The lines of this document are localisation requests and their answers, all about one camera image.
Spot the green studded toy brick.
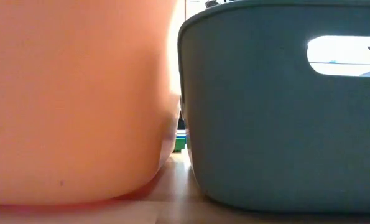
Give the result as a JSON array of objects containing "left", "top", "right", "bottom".
[{"left": 173, "top": 137, "right": 187, "bottom": 153}]

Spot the person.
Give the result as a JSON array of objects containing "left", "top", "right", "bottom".
[{"left": 177, "top": 108, "right": 186, "bottom": 131}]

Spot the dark teal plastic bin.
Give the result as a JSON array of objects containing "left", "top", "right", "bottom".
[{"left": 177, "top": 0, "right": 370, "bottom": 214}]

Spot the yellow-orange plastic bin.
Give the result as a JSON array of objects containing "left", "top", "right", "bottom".
[{"left": 0, "top": 0, "right": 182, "bottom": 206}]

